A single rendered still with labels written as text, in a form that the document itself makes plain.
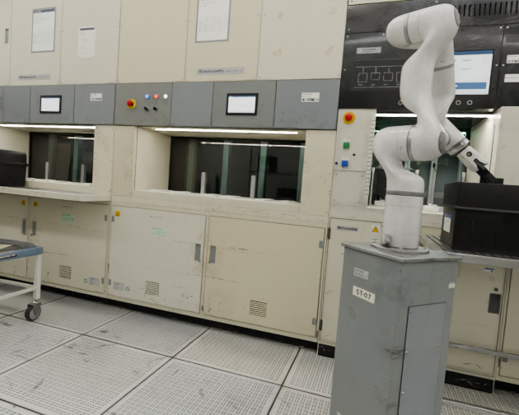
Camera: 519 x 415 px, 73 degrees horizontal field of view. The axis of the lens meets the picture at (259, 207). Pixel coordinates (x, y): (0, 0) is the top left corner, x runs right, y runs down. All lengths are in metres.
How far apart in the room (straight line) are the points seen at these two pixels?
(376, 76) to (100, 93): 1.81
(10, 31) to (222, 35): 1.79
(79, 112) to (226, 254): 1.48
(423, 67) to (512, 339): 1.43
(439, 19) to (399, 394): 1.17
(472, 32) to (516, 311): 1.38
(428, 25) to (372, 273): 0.81
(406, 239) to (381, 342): 0.34
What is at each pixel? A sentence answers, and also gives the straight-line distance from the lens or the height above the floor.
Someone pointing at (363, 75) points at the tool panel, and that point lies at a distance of 2.09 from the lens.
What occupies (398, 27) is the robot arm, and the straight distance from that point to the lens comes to 1.40.
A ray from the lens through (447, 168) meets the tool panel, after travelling 2.94.
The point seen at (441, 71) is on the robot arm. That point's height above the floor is 1.41.
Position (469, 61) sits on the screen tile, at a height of 1.63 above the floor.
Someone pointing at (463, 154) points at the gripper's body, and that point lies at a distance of 1.60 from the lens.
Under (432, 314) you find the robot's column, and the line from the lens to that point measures 1.29.
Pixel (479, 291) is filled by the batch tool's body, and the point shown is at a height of 0.50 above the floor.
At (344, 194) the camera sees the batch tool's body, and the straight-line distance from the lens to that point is 2.00.
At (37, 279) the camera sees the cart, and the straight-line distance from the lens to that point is 2.63.
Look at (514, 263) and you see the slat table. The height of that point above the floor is 0.75.
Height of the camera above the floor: 0.94
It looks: 3 degrees down
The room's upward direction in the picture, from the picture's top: 4 degrees clockwise
